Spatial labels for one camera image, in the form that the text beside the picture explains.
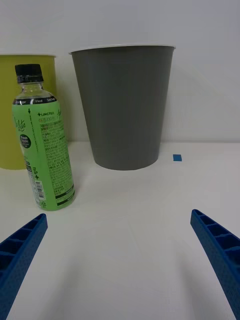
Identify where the green label plastic bottle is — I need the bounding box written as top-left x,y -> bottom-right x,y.
11,63 -> 76,212

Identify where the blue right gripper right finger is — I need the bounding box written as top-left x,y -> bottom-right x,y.
190,208 -> 240,320

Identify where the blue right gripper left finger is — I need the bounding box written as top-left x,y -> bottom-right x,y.
0,213 -> 48,320

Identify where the grey plastic waste bin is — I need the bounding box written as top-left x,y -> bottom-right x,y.
68,44 -> 177,172

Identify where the yellow-green plastic waste bin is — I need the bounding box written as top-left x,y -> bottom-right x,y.
0,54 -> 57,171

